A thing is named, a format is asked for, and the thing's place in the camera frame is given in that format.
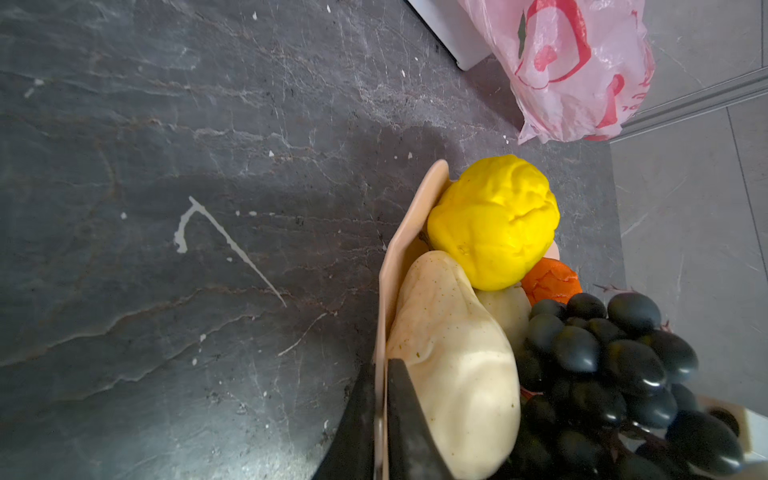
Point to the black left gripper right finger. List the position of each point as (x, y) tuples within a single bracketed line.
[(412, 452)]

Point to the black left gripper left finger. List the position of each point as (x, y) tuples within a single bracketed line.
[(351, 453)]

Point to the beige fake fruit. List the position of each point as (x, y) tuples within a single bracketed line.
[(461, 365)]

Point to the black fake grapes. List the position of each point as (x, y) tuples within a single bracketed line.
[(607, 397)]

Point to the pink wavy plate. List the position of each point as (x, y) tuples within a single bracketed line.
[(409, 242)]

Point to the orange fake orange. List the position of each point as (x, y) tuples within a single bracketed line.
[(551, 279)]

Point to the yellow fake lemon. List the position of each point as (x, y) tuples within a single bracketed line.
[(497, 221)]

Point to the pink plastic shopping bag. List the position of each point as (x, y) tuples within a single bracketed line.
[(578, 69)]

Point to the white digital clock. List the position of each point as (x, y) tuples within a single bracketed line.
[(454, 29)]

